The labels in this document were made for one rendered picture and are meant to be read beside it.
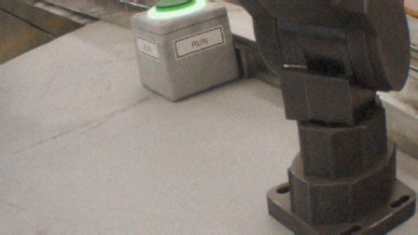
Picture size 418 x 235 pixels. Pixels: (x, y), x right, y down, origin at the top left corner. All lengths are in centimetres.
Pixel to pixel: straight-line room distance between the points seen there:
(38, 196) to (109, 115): 17
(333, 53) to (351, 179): 8
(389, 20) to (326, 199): 13
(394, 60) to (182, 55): 35
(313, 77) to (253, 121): 25
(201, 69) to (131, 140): 10
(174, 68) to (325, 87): 32
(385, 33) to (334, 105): 7
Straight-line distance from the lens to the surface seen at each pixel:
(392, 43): 56
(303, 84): 57
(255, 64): 88
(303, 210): 60
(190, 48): 87
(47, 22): 153
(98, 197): 73
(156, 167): 76
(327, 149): 57
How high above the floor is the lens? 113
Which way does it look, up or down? 22 degrees down
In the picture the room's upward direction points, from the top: 11 degrees counter-clockwise
